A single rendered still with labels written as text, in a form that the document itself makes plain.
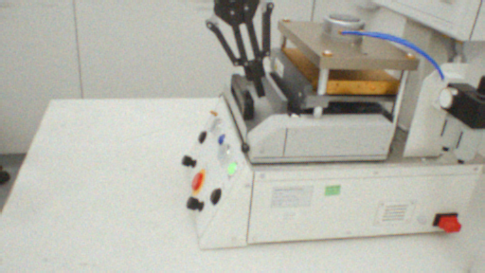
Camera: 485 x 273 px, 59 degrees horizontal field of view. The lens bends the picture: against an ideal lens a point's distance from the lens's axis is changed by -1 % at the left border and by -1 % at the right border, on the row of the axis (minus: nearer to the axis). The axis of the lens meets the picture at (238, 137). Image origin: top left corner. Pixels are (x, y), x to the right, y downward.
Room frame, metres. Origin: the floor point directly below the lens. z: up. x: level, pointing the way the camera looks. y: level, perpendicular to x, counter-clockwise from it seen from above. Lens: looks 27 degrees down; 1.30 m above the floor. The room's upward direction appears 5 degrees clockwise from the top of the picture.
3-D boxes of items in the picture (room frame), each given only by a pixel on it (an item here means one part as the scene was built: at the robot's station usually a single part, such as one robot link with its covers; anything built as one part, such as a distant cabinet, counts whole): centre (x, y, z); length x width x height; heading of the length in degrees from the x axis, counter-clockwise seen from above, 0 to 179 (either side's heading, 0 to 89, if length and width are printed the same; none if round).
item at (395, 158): (0.84, -0.21, 0.93); 0.46 x 0.35 x 0.01; 102
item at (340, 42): (0.82, -0.22, 1.08); 0.31 x 0.24 x 0.13; 12
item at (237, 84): (0.79, 0.00, 0.99); 0.15 x 0.02 x 0.04; 12
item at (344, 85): (0.83, -0.18, 1.07); 0.22 x 0.17 x 0.10; 12
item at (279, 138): (0.68, -0.14, 0.97); 0.26 x 0.05 x 0.07; 102
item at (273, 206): (0.81, -0.18, 0.84); 0.53 x 0.37 x 0.17; 102
